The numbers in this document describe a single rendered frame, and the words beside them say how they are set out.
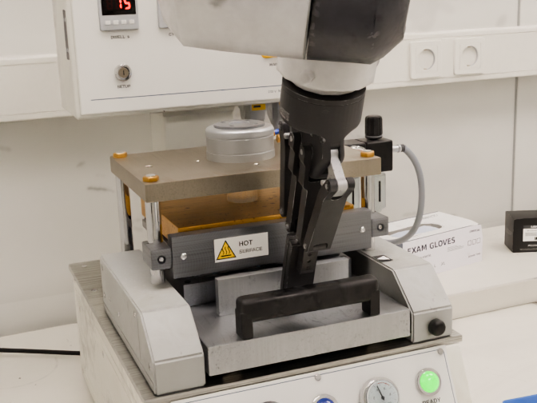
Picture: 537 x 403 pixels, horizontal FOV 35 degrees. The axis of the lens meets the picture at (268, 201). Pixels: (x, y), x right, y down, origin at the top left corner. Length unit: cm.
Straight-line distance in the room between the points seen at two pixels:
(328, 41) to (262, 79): 52
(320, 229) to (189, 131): 38
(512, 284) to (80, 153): 77
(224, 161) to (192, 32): 35
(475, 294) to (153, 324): 77
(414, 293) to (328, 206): 19
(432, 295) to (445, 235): 63
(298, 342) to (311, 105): 25
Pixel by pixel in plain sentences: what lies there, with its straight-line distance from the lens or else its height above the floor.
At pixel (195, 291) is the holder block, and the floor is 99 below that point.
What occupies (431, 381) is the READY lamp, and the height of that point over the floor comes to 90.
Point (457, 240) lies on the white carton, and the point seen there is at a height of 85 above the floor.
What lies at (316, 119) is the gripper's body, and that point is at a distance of 73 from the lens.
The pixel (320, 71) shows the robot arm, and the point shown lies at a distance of 71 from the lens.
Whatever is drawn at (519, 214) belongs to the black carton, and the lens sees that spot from 169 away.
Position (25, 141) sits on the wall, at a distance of 145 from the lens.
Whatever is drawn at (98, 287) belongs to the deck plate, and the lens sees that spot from 112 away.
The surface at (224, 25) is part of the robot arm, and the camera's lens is 60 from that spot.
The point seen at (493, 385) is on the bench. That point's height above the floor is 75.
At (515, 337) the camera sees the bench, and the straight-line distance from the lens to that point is 141.
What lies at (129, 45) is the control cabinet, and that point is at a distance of 106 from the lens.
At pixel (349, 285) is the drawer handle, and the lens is 85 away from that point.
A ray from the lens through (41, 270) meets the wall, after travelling 150.
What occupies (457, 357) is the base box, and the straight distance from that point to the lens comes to 94.
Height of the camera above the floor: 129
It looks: 14 degrees down
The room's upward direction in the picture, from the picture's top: 2 degrees counter-clockwise
